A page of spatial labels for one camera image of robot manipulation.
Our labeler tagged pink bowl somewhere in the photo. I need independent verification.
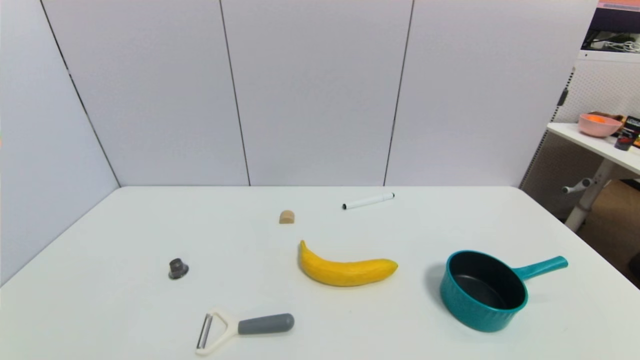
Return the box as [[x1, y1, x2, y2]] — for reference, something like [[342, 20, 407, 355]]
[[578, 113, 623, 138]]

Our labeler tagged black printed box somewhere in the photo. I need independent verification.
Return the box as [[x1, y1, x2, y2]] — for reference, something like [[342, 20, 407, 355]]
[[624, 116, 640, 146]]

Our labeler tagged white peeler with grey handle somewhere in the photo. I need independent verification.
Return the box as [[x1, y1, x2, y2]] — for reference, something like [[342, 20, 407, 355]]
[[195, 308, 295, 357]]

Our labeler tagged white side desk top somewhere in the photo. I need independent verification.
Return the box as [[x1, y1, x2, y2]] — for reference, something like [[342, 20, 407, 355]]
[[546, 122, 640, 176]]

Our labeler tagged yellow banana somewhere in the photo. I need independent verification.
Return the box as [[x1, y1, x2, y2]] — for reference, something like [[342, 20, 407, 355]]
[[298, 240, 399, 287]]

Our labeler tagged dark shelf with white cables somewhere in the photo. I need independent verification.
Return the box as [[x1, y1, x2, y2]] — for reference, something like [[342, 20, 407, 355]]
[[580, 0, 640, 55]]

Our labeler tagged white pegboard panel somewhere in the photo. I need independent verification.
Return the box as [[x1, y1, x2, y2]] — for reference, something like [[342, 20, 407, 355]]
[[520, 50, 640, 221]]

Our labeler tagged white desk leg with crank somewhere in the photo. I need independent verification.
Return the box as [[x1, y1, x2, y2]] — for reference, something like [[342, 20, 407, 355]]
[[561, 159, 617, 233]]

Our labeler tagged teal saucepan with handle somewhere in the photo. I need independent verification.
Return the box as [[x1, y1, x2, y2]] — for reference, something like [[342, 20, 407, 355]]
[[440, 250, 569, 333]]

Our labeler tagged small dark grey knob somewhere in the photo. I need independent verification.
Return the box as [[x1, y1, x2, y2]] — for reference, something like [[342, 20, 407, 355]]
[[168, 258, 190, 280]]

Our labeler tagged white marker with black cap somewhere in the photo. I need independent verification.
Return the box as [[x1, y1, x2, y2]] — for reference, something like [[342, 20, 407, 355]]
[[342, 192, 396, 211]]

